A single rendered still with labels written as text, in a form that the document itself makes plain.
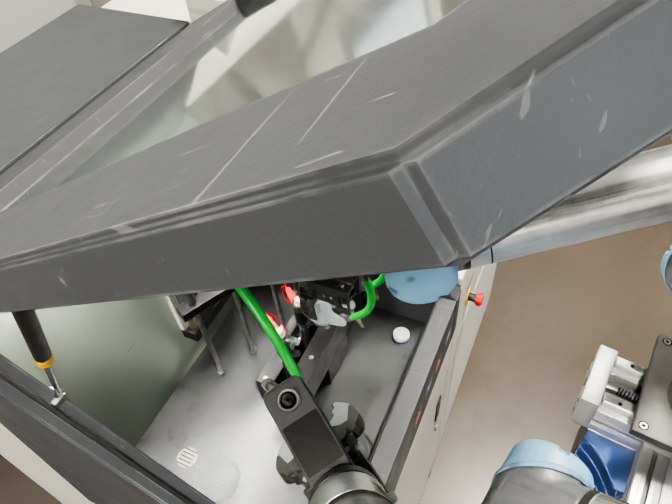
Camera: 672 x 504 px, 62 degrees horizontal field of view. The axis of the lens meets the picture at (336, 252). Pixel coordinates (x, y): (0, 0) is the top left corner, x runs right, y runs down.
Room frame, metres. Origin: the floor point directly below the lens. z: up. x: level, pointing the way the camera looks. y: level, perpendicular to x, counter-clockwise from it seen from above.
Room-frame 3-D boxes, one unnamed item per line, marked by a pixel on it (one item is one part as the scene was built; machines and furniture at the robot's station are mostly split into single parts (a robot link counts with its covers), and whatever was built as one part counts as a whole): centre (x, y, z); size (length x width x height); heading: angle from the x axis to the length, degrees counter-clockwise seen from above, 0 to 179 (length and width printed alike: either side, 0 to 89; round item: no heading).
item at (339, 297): (0.53, 0.01, 1.36); 0.09 x 0.08 x 0.12; 61
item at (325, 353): (0.71, 0.06, 0.91); 0.34 x 0.10 x 0.15; 151
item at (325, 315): (0.52, 0.02, 1.26); 0.06 x 0.03 x 0.09; 61
